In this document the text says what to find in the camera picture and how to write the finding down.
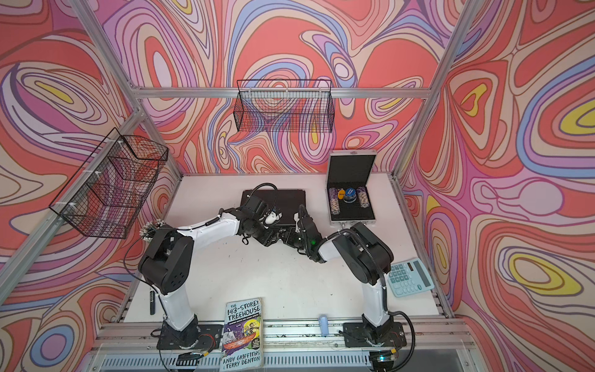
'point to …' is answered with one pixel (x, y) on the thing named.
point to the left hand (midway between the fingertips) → (274, 236)
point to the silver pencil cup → (148, 230)
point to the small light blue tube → (323, 321)
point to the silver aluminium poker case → (347, 196)
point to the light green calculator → (409, 277)
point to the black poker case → (285, 201)
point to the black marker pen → (152, 302)
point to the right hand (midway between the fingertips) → (280, 240)
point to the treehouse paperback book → (242, 340)
